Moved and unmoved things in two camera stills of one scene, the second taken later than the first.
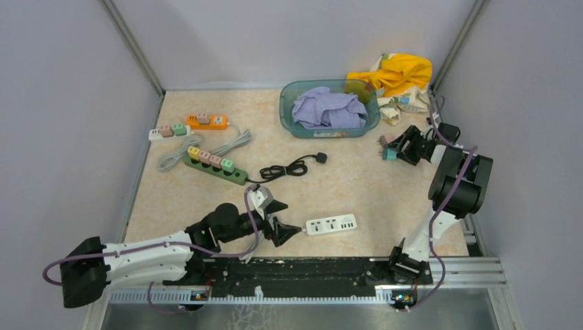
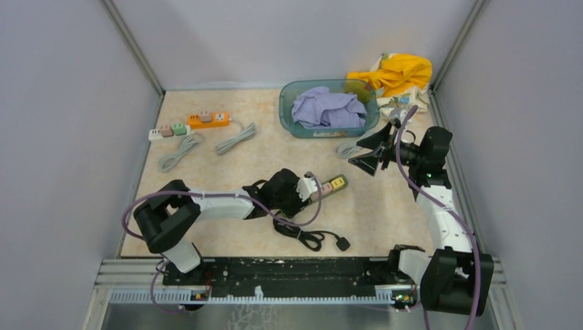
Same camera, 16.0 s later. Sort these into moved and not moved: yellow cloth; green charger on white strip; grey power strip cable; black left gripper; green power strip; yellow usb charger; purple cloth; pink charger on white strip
Moved: yellow usb charger; green power strip; black left gripper; grey power strip cable
Not moved: green charger on white strip; pink charger on white strip; yellow cloth; purple cloth
